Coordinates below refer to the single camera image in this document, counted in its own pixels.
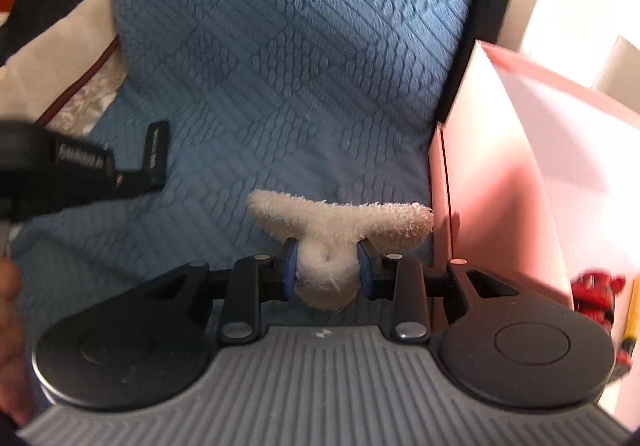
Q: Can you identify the patterned blanket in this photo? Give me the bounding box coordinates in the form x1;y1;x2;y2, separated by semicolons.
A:
0;0;127;138

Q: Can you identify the yellow handled tool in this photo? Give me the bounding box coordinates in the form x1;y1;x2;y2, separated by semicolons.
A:
620;276;640;363

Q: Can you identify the black rectangular clip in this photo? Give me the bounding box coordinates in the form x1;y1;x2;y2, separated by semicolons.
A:
143;120;171;188

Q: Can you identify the person's left forearm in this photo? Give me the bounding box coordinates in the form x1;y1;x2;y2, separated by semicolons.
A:
0;257;37;427

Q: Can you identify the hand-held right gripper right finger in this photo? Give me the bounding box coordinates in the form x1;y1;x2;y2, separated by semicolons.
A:
357;238;509;345

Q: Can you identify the pink cardboard box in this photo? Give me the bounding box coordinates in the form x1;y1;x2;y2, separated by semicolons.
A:
427;40;640;432

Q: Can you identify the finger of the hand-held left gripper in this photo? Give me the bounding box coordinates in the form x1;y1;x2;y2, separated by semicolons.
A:
100;168;167;203

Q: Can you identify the blue quilted bed cover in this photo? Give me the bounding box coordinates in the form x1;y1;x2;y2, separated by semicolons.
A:
9;0;490;329

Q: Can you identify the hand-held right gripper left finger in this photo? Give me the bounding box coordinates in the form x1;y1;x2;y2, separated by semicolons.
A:
145;238;300;346

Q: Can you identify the red and black wire spool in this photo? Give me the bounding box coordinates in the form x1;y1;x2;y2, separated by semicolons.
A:
570;270;633;379

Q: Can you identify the black bed edge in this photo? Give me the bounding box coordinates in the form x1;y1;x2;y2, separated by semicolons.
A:
439;0;527;125

